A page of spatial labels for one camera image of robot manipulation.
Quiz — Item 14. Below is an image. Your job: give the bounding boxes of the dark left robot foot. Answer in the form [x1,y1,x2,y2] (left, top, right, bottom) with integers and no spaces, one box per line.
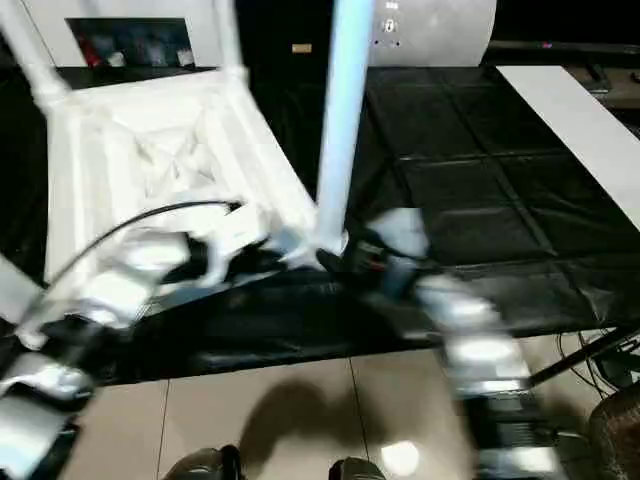
[164,444,241,480]

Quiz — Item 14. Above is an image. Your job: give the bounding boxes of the black metal stand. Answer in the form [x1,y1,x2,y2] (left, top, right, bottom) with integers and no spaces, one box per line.
[524,322,640,396]

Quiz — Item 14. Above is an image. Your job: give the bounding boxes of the black furniture with yellow label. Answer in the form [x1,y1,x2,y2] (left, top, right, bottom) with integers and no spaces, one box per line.
[219,0,336,76]

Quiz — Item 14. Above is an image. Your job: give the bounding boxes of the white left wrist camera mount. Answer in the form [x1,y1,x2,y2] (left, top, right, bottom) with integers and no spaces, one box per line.
[199,204,274,289]

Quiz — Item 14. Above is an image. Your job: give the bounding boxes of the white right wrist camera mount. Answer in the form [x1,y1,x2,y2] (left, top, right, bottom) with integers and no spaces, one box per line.
[372,207,431,261]

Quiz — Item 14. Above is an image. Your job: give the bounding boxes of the dark right robot foot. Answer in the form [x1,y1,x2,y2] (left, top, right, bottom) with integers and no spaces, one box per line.
[329,455,391,480]

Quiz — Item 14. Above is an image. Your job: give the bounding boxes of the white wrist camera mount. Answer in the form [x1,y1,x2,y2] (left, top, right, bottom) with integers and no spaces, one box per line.
[199,204,274,289]
[372,207,431,261]

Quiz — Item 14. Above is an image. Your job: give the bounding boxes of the white plastic table top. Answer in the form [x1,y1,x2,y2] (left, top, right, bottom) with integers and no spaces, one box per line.
[19,67,351,351]

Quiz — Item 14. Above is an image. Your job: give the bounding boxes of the white glass-door cabinet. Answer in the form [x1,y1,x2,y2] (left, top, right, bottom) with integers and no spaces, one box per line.
[0,0,224,69]

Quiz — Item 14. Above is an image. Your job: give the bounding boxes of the black work mat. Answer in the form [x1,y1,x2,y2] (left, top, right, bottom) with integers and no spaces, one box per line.
[0,62,640,386]

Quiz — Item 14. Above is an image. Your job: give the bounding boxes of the white plastic table leg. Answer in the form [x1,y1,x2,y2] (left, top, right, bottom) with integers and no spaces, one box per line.
[314,0,374,251]
[0,0,71,109]
[0,252,46,324]
[212,0,249,84]

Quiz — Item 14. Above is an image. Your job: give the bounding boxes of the white flat board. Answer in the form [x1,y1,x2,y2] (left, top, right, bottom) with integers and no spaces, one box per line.
[494,64,640,226]

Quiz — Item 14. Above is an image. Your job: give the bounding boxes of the brown furry object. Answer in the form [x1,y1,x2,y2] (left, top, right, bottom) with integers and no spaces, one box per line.
[587,384,640,480]

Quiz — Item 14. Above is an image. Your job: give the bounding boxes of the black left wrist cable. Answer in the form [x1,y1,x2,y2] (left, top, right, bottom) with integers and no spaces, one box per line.
[9,199,246,341]

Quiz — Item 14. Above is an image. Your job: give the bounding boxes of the dark robot foot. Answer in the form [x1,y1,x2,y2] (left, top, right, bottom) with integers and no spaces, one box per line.
[164,444,241,480]
[329,455,391,480]

